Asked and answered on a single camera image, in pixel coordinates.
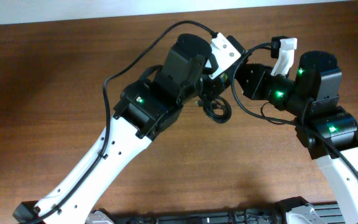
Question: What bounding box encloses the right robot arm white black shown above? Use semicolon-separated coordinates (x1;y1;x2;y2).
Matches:
232;51;358;223

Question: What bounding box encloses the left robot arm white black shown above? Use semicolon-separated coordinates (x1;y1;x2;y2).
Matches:
13;33;244;223

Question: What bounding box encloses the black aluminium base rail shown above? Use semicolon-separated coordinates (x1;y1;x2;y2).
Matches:
85;196;346;224

